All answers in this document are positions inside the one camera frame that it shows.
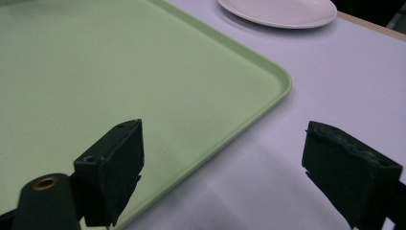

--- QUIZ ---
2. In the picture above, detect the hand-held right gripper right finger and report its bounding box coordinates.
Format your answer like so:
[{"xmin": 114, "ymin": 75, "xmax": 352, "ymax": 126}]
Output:
[{"xmin": 301, "ymin": 120, "xmax": 404, "ymax": 230}]

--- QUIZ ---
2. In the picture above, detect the white plate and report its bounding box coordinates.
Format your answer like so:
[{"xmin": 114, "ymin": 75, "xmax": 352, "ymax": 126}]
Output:
[{"xmin": 216, "ymin": 0, "xmax": 338, "ymax": 30}]

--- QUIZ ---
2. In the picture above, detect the light green plastic tray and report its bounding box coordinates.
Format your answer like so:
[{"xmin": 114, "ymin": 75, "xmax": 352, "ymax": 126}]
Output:
[{"xmin": 0, "ymin": 0, "xmax": 293, "ymax": 230}]

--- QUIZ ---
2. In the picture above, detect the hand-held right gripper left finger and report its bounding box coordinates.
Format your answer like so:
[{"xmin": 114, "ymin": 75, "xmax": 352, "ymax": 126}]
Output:
[{"xmin": 73, "ymin": 118, "xmax": 146, "ymax": 228}]

